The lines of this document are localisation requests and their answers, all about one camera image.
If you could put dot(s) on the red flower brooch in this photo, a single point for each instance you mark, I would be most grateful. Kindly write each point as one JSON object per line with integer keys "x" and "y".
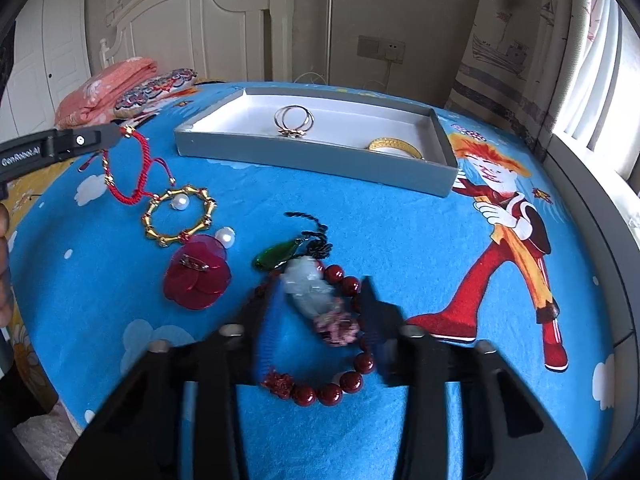
{"x": 200, "y": 280}

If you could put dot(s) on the pale jade pendant with tassel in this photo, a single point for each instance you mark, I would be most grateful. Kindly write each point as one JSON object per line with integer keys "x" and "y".
{"x": 305, "y": 282}

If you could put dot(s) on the wall socket panel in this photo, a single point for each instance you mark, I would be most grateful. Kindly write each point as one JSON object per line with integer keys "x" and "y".
{"x": 381, "y": 50}

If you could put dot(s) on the printed boat curtain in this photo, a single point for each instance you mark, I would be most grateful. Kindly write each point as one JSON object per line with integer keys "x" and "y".
{"x": 500, "y": 60}

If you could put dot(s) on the blue cartoon printed blanket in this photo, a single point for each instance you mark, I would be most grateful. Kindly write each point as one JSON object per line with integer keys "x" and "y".
{"x": 350, "y": 235}

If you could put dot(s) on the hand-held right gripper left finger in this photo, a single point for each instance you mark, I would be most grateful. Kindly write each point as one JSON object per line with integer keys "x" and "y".
{"x": 262, "y": 332}

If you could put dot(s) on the white pearl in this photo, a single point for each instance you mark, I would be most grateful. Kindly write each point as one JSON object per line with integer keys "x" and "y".
{"x": 225, "y": 237}
{"x": 180, "y": 203}

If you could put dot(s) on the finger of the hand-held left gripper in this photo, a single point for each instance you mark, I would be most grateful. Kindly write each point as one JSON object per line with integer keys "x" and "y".
{"x": 85, "y": 140}

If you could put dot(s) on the white wardrobe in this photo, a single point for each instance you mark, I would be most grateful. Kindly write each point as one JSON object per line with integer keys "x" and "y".
{"x": 55, "y": 35}

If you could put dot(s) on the grey jewelry box tray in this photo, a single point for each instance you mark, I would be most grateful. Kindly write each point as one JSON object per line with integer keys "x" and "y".
{"x": 300, "y": 160}

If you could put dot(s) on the silver lamp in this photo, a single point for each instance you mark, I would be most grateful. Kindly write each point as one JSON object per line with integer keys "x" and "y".
{"x": 329, "y": 35}

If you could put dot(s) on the wide gold bangle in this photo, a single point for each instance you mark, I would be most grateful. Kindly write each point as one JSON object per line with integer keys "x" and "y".
{"x": 395, "y": 143}

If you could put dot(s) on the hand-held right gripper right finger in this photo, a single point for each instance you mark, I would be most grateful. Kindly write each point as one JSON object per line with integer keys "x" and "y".
{"x": 375, "y": 312}

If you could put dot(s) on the white wooden headboard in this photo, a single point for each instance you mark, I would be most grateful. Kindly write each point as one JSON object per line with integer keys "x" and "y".
{"x": 200, "y": 25}

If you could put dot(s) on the white pleated curtain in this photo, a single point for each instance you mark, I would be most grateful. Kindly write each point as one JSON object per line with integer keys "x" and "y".
{"x": 600, "y": 70}

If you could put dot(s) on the patterned round cushion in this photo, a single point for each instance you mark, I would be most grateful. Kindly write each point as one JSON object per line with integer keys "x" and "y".
{"x": 150, "y": 91}

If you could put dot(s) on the folded pink blanket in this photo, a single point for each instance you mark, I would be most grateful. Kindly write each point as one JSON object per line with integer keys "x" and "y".
{"x": 100, "y": 90}

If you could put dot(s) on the person's left hand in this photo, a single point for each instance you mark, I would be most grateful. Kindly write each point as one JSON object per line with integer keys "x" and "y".
{"x": 4, "y": 265}

